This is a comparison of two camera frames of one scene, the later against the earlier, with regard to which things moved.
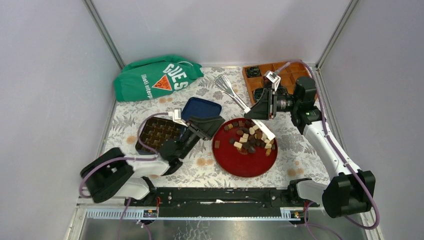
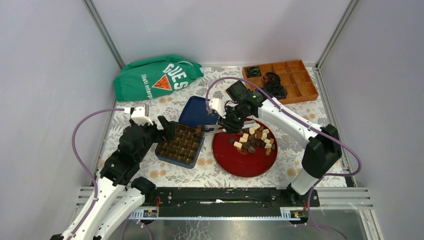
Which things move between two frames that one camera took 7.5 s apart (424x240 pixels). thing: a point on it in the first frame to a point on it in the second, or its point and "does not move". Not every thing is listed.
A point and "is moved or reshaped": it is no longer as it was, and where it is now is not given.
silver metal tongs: x=224 y=85 is moved or reshaped
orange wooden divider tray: x=254 y=76 does not move
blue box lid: x=197 y=107 does not move
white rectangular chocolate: x=238 y=144 does not move
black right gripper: x=266 y=108 to x=227 y=124
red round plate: x=233 y=163 does not move
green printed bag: x=147 y=78 does not move
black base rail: x=217 y=202 does not move
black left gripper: x=209 y=124 to x=169 y=131
